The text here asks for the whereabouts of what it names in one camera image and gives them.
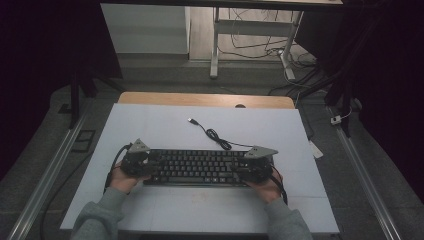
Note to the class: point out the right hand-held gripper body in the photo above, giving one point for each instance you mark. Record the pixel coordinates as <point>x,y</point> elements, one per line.
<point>260,166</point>

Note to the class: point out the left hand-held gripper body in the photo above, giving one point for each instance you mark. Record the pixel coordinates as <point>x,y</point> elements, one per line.
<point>133,165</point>

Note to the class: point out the black keyboard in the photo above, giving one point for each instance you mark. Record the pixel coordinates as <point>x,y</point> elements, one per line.
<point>200,166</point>

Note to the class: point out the person's left hand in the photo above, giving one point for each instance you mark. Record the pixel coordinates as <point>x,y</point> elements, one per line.
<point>121,181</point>

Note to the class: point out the person's right hand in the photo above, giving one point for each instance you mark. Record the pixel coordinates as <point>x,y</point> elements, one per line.
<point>266,191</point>

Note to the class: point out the white board table cover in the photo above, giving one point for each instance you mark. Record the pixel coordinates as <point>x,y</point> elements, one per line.
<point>160,126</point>

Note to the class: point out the black table grommet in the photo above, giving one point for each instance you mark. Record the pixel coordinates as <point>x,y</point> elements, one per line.
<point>240,106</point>

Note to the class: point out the white paper tag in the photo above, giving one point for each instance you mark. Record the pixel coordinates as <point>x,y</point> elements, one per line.
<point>316,150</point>

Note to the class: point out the wooden table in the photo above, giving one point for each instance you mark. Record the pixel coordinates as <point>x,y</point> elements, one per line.
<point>200,100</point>

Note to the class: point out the small white box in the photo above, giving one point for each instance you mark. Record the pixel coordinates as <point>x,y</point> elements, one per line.
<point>335,120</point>

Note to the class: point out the black metal stand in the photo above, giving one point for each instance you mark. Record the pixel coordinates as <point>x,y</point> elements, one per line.
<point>345,96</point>
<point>75,96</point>

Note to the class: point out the white panel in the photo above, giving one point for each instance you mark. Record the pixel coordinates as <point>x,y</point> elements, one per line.
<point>143,30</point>

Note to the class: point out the white-legged desk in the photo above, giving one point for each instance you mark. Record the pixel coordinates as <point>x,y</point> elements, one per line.
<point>253,28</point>

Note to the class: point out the dark curtain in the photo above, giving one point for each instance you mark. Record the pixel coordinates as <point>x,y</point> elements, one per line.
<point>40,66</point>
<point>390,83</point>

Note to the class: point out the aluminium floor rail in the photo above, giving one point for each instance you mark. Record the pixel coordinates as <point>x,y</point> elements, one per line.
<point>46,180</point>
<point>363,173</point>

